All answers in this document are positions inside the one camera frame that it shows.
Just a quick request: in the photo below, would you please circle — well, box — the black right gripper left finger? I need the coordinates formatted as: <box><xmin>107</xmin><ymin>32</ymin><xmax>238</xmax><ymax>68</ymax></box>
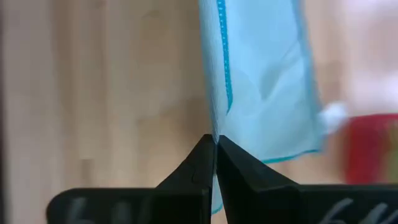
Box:
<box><xmin>46</xmin><ymin>134</ymin><xmax>217</xmax><ymax>224</ymax></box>

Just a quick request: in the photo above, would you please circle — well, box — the pink plastic bin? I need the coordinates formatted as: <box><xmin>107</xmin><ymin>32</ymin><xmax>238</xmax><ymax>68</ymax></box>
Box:
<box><xmin>343</xmin><ymin>113</ymin><xmax>398</xmax><ymax>185</ymax></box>

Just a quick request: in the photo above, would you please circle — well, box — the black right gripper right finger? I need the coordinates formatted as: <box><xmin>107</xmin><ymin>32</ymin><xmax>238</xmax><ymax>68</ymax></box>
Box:
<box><xmin>216</xmin><ymin>135</ymin><xmax>398</xmax><ymax>224</ymax></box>

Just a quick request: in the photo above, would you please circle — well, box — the light blue microfiber towel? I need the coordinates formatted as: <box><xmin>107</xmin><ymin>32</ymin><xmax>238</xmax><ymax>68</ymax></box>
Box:
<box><xmin>198</xmin><ymin>0</ymin><xmax>348</xmax><ymax>216</ymax></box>

